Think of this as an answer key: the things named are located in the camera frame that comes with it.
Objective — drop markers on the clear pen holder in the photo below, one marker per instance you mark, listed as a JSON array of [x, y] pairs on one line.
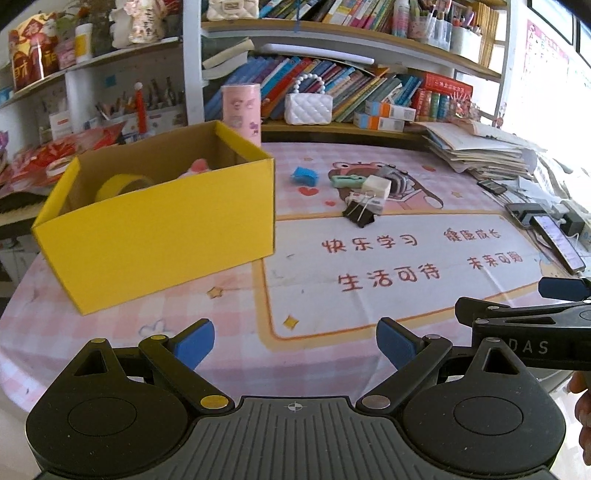
[[429, 30]]

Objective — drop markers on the person's right hand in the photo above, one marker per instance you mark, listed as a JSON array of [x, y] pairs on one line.
[[585, 424]]

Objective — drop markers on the red gift packaging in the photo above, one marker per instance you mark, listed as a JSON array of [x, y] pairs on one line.
[[60, 152]]

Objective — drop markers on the black framed picture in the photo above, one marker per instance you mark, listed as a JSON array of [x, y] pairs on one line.
[[558, 21]]

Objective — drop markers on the smartphone with lit screen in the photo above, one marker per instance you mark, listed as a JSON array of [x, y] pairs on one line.
[[558, 242]]

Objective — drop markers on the white and yellow bottle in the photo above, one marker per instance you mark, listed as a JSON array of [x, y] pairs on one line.
[[84, 44]]

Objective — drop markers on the stack of papers and notebooks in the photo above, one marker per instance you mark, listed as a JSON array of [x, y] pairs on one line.
[[485, 147]]

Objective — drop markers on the pink sparkly ornament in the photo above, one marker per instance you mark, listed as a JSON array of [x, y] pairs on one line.
[[466, 106]]

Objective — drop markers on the red pen with white ball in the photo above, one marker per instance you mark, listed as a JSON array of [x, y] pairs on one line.
[[141, 110]]

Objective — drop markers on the small black smartphone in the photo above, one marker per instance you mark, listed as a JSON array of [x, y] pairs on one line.
[[491, 186]]

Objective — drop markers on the white pen box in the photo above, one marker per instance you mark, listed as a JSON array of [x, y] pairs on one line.
[[166, 115]]

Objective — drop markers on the white wall shelf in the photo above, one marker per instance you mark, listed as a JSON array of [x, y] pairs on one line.
[[74, 92]]

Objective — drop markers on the yellow tape roll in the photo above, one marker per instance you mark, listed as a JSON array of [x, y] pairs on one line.
[[115, 187]]

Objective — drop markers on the cream rabbit figurine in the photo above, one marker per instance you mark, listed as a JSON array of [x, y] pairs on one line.
[[138, 23]]

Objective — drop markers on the colourful printed bottle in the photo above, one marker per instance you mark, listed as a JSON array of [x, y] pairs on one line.
[[401, 18]]

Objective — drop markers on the black binder clip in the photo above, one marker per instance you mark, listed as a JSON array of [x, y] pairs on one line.
[[359, 214]]

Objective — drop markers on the thick red dictionary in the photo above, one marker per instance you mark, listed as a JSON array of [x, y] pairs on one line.
[[448, 84]]

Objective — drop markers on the pink cylindrical container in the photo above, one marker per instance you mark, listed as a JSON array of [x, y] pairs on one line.
[[242, 110]]

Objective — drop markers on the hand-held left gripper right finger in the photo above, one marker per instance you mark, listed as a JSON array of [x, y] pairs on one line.
[[397, 346]]

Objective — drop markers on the pink alphabet wall poster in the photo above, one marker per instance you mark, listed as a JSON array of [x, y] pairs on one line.
[[545, 55]]

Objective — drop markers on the row of upright shelf books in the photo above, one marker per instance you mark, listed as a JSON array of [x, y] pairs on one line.
[[332, 11]]

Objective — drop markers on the row of colourful slanted books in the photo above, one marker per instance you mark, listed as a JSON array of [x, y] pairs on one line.
[[360, 87]]

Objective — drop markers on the tilted cream book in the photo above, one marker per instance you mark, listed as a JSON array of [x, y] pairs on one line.
[[228, 57]]

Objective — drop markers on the black charger plug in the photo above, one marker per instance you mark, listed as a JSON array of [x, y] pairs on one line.
[[573, 224]]

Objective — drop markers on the small white red-label box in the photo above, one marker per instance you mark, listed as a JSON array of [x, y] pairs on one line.
[[60, 125]]

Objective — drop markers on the white pen container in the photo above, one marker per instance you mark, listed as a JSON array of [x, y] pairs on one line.
[[466, 44]]

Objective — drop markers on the row of yellow books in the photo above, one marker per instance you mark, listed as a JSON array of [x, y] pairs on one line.
[[488, 34]]

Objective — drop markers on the pink plush animal toy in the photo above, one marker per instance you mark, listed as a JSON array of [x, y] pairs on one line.
[[198, 167]]

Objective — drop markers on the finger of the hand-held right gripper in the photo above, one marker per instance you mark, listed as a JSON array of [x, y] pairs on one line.
[[480, 308], [561, 288]]

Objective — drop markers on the cream cube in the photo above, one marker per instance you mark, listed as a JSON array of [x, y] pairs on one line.
[[379, 188]]

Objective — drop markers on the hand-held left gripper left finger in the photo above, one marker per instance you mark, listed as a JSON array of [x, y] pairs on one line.
[[196, 344]]

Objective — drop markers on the small blue plastic item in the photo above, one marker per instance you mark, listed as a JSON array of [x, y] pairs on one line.
[[304, 176]]

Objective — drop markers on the yellow cardboard box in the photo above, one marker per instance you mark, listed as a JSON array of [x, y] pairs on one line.
[[161, 240]]

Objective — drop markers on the white bookshelf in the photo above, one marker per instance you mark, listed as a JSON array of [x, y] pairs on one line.
[[191, 69]]

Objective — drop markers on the red festive figure box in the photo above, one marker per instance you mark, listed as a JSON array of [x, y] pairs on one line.
[[32, 50]]

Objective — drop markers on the grey metal object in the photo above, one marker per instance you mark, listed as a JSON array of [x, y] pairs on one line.
[[398, 177]]

